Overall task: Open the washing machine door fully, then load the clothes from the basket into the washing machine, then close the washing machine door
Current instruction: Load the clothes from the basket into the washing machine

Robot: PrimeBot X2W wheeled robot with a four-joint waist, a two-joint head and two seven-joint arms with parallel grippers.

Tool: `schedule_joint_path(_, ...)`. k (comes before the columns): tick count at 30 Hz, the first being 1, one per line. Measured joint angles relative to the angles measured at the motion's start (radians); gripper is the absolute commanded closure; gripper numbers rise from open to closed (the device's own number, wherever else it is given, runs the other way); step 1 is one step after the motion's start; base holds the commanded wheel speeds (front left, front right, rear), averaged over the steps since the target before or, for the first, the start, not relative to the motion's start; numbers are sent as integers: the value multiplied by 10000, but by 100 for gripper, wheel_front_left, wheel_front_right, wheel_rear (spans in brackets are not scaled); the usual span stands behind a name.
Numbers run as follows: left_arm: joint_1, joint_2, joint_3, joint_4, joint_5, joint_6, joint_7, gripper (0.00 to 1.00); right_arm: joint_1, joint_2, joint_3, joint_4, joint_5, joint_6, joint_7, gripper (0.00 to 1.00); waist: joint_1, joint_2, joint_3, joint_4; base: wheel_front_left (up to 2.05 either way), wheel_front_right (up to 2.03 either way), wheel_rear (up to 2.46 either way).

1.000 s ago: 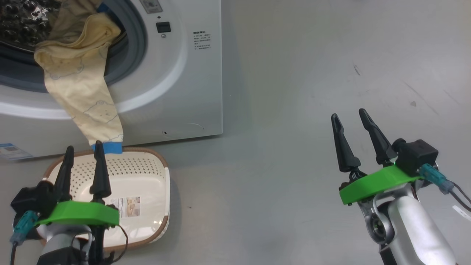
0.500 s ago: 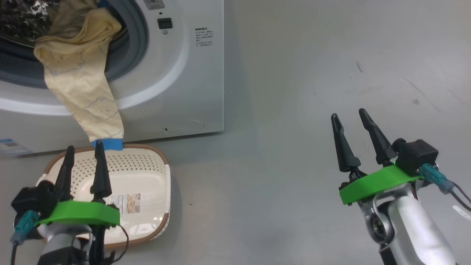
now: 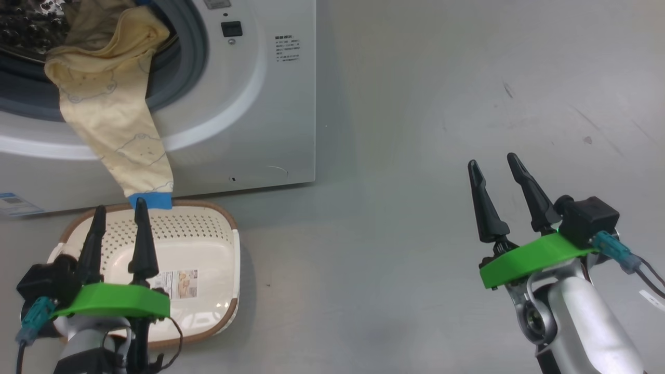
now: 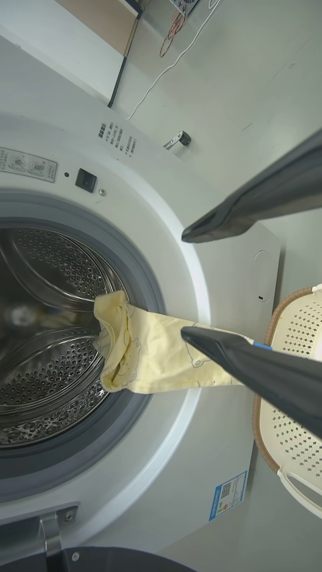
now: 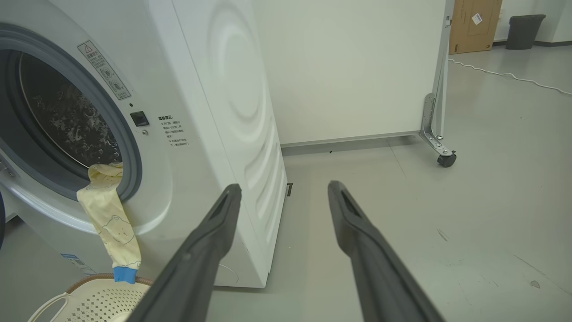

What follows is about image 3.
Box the basket product label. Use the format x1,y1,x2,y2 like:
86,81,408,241
152,269,199,301

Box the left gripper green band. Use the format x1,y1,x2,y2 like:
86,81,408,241
51,197,171,320

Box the yellow garment blue trim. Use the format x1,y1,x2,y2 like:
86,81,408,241
44,0,175,210

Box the thin black cable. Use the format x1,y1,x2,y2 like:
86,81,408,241
634,255,665,299
148,316,183,372

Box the white front-load washing machine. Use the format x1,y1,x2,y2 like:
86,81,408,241
0,0,316,216

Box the grey rubber door seal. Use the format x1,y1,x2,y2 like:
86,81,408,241
0,0,209,123

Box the teal connector cable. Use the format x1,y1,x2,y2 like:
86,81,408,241
592,231,642,274
15,297,57,374

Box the steel washing drum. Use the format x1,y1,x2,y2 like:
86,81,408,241
0,0,68,52

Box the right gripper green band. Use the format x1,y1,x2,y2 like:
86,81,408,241
468,152,608,290

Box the cream basket brown rim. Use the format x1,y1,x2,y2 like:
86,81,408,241
47,200,241,348

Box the blue energy label sticker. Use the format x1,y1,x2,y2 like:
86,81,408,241
0,192,45,218

